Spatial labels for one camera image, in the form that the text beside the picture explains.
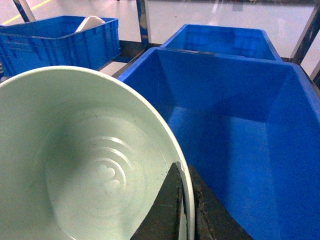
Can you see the green plastic bowl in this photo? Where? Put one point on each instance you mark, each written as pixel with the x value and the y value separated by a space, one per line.
pixel 83 156

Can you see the blue bin behind near bin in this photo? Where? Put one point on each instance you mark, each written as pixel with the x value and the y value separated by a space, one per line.
pixel 246 42

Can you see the blue ribbed crate with roll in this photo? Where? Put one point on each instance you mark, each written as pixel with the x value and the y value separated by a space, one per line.
pixel 55 42

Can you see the large blue bin near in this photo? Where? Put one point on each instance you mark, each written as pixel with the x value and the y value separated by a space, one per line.
pixel 251 129

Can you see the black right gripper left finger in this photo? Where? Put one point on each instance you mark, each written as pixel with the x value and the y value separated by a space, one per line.
pixel 163 219

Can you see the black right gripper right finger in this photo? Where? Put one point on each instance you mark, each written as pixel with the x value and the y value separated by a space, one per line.
pixel 212 220

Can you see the white roll in crate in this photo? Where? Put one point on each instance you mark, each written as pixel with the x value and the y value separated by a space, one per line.
pixel 89 22

